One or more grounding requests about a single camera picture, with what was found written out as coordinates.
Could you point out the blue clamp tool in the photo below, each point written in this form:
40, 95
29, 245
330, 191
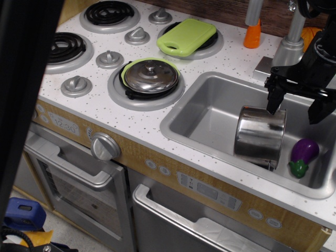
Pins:
25, 215

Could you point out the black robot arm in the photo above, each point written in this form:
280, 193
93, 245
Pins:
311, 9

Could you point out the black coil burner front left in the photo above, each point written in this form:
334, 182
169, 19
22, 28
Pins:
69, 51

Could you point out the grey sink basin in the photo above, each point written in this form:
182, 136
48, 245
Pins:
206, 117

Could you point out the grey oven door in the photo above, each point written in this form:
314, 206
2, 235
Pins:
91, 194

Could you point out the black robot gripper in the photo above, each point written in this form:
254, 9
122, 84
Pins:
308, 78

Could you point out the silver toy faucet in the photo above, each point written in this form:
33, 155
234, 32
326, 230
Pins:
290, 49

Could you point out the grey dishwasher door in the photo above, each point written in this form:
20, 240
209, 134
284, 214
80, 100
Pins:
166, 220

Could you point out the black foreground post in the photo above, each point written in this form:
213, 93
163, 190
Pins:
27, 31

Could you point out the black coil burner back left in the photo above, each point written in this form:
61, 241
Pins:
109, 17

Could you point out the black coil burner front right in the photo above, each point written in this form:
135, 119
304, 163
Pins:
129, 99

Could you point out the silver faucet handle post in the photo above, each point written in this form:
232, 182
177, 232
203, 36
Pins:
253, 12

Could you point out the grey stove knob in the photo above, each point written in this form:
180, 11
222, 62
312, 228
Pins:
137, 37
77, 86
109, 60
160, 17

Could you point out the orange toy pumpkin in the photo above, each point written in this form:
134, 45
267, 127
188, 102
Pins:
307, 35

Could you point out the light green plate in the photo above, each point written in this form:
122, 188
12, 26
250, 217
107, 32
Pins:
131, 65

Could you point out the purple toy eggplant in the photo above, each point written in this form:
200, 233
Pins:
303, 152

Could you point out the green plastic cutting board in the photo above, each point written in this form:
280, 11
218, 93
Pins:
186, 37

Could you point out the orange toy carrot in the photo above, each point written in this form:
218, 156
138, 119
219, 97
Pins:
252, 36

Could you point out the stainless steel pot lid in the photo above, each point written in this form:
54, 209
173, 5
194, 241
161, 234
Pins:
151, 76

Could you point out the grey oven dial knob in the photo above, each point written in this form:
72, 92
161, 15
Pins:
104, 147

